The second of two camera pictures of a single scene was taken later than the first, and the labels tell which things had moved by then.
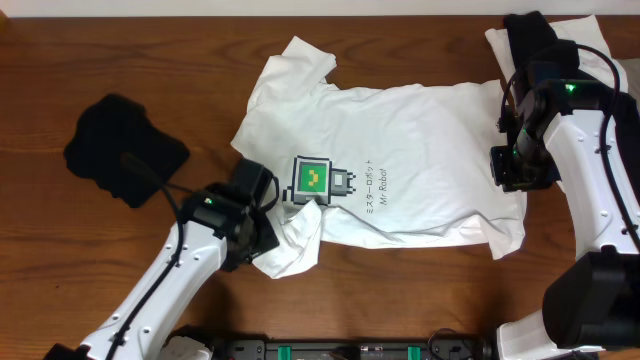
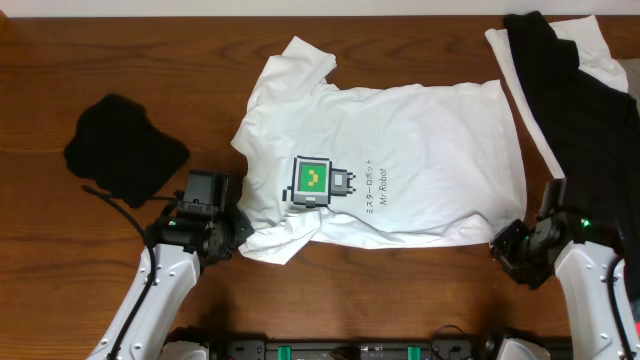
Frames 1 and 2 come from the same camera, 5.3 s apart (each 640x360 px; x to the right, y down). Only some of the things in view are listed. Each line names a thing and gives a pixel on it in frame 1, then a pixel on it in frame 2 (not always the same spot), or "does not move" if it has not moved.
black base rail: [458, 348] does not move
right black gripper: [501, 174] → [502, 250]
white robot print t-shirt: [392, 166] does not move
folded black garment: [117, 144] does not move
